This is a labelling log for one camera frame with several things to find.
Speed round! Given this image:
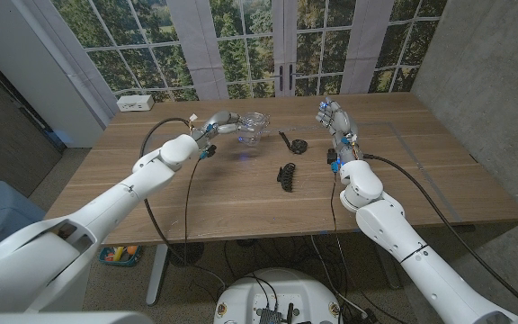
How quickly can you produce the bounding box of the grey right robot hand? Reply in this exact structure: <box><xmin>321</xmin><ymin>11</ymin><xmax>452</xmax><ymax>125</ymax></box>
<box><xmin>315</xmin><ymin>97</ymin><xmax>360</xmax><ymax>154</ymax></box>

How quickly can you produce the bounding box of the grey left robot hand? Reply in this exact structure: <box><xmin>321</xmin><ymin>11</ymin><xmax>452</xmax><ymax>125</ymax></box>
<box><xmin>191</xmin><ymin>111</ymin><xmax>255</xmax><ymax>149</ymax></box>

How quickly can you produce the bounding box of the clear glass hinged jar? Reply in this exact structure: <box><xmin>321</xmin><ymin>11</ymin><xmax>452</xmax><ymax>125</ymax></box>
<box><xmin>236</xmin><ymin>112</ymin><xmax>271</xmax><ymax>148</ymax></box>

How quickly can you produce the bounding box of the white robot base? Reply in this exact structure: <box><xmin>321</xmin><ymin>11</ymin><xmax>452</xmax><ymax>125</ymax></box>
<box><xmin>212</xmin><ymin>267</ymin><xmax>344</xmax><ymax>324</ymax></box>

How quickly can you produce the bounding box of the black spoon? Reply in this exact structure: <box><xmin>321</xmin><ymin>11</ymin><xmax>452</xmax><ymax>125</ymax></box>
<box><xmin>278</xmin><ymin>130</ymin><xmax>308</xmax><ymax>156</ymax></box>

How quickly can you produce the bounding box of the black hair claw clip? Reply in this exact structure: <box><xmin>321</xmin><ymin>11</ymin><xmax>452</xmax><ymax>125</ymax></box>
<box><xmin>276</xmin><ymin>162</ymin><xmax>297</xmax><ymax>194</ymax></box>

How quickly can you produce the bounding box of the printed window backdrop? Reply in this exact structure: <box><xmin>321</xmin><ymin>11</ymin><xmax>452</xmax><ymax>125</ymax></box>
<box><xmin>11</xmin><ymin>0</ymin><xmax>449</xmax><ymax>101</ymax></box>

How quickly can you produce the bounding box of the white power strip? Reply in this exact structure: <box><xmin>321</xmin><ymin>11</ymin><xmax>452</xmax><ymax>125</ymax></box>
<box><xmin>115</xmin><ymin>94</ymin><xmax>155</xmax><ymax>113</ymax></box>

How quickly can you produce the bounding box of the black round floor disc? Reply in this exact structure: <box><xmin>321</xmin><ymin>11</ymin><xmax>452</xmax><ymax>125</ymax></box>
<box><xmin>168</xmin><ymin>242</ymin><xmax>205</xmax><ymax>269</ymax></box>

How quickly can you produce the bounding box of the grey concrete print backdrop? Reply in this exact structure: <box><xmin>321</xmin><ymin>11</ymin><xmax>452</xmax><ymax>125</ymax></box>
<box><xmin>409</xmin><ymin>0</ymin><xmax>518</xmax><ymax>316</ymax></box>

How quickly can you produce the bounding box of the white table leg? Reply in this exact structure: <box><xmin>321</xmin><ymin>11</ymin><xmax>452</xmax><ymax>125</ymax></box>
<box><xmin>145</xmin><ymin>244</ymin><xmax>170</xmax><ymax>307</ymax></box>

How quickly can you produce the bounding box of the teal basket with toys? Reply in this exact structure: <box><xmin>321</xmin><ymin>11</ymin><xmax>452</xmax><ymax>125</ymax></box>
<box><xmin>98</xmin><ymin>245</ymin><xmax>143</xmax><ymax>267</ymax></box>

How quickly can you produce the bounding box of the white partition panel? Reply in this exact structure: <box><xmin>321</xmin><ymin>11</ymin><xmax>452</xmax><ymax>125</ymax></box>
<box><xmin>0</xmin><ymin>0</ymin><xmax>112</xmax><ymax>149</ymax></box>

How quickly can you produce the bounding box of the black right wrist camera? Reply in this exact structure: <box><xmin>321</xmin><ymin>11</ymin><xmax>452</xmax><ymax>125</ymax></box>
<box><xmin>326</xmin><ymin>148</ymin><xmax>339</xmax><ymax>175</ymax></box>

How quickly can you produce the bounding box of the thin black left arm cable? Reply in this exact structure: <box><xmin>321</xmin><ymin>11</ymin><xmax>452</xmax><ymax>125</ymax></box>
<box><xmin>183</xmin><ymin>155</ymin><xmax>204</xmax><ymax>265</ymax></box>

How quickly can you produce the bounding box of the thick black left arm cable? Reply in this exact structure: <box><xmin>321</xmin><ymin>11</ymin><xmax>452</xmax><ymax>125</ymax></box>
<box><xmin>139</xmin><ymin>117</ymin><xmax>228</xmax><ymax>290</ymax></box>

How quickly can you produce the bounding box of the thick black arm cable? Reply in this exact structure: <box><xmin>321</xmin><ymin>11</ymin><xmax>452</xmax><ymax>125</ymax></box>
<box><xmin>362</xmin><ymin>152</ymin><xmax>518</xmax><ymax>313</ymax></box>
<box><xmin>139</xmin><ymin>117</ymin><xmax>228</xmax><ymax>290</ymax></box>

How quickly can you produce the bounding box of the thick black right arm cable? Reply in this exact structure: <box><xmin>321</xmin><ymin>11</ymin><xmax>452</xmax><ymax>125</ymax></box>
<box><xmin>362</xmin><ymin>152</ymin><xmax>518</xmax><ymax>313</ymax></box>

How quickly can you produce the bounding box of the white floor cable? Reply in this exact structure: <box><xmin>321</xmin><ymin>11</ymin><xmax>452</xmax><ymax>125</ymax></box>
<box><xmin>309</xmin><ymin>235</ymin><xmax>369</xmax><ymax>319</ymax></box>

